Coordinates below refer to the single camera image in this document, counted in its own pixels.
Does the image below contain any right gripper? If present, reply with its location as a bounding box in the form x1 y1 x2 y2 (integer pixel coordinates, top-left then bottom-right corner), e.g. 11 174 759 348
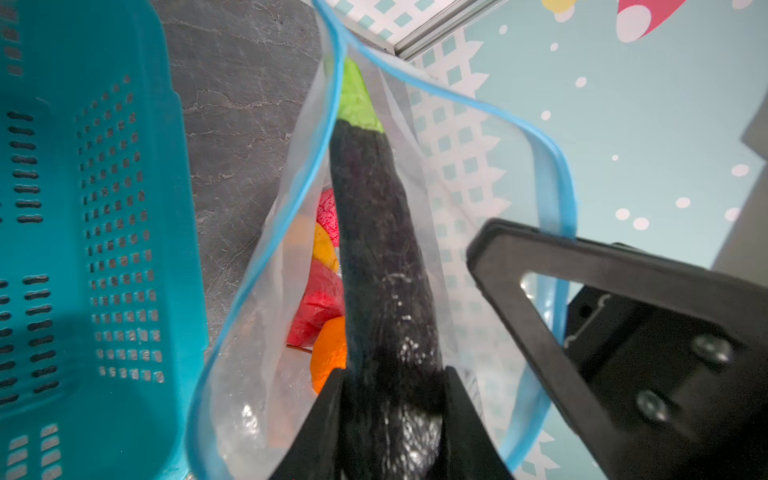
467 219 767 479

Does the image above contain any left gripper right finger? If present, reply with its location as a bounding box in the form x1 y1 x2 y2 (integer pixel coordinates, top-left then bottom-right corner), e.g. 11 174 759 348
426 367 513 480

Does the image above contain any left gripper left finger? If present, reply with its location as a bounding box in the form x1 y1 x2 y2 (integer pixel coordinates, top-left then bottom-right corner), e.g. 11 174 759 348
270 369 345 480

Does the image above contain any dark toy eggplant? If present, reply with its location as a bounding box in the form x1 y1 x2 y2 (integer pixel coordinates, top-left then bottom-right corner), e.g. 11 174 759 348
329 60 443 479

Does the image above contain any orange toy tomato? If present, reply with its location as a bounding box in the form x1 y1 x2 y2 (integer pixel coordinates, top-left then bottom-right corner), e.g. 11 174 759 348
310 316 347 394

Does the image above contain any clear zip top bag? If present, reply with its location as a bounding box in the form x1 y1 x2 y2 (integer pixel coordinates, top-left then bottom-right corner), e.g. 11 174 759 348
186 1 577 479

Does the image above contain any red toy pepper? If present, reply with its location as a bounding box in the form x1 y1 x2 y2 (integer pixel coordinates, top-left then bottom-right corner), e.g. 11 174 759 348
287 259 345 348

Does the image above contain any pink toy fruit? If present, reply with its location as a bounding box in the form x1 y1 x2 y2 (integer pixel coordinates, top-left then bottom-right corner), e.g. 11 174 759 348
316 188 340 248

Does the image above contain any teal plastic basket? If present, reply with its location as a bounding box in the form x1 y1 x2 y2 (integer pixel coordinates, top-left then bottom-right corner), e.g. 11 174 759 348
1 1 208 479

